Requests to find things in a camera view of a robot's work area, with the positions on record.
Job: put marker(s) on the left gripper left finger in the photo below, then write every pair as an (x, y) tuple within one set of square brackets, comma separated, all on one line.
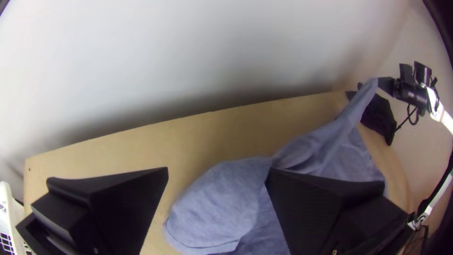
[(106, 209)]

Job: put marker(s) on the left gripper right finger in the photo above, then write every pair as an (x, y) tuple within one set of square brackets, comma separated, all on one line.
[(318, 216)]

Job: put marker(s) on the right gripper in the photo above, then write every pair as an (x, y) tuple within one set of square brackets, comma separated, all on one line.
[(407, 92)]

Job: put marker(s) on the blue t-shirt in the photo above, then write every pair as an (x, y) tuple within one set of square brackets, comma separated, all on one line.
[(219, 198)]

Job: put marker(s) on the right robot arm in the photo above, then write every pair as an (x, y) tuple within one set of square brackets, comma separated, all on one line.
[(440, 111)]

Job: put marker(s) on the dark garment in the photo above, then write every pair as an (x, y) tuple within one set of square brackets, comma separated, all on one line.
[(378, 117)]

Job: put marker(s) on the white laundry basket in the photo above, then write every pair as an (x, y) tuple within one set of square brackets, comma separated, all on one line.
[(9, 219)]

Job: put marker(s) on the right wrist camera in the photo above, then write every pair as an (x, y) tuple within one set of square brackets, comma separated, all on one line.
[(421, 72)]

